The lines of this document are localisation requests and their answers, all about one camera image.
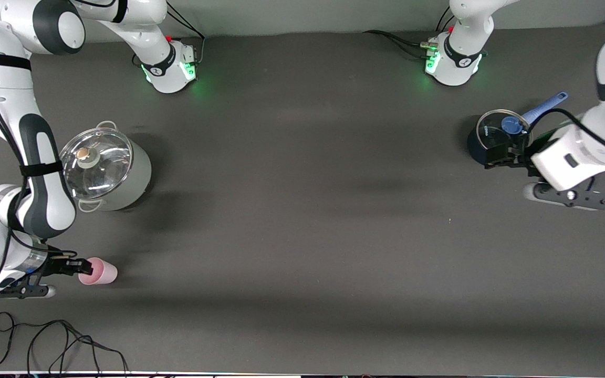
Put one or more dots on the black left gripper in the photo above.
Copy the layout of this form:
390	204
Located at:
524	155

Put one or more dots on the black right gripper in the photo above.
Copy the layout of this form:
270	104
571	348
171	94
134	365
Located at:
56	266

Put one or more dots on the pink plastic cup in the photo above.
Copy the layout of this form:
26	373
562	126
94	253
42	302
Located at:
103	273

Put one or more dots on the glass lid with blue knob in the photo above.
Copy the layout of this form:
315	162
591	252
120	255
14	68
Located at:
497	128

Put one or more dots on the dark blue saucepan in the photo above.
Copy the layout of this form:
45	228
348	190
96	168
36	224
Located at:
476	142

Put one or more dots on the glass stockpot lid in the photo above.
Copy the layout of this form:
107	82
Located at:
100	168

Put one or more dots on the grey stockpot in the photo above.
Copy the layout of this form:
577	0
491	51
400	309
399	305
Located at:
137	178

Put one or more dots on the dark grey table cloth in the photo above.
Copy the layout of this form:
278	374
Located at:
302	252

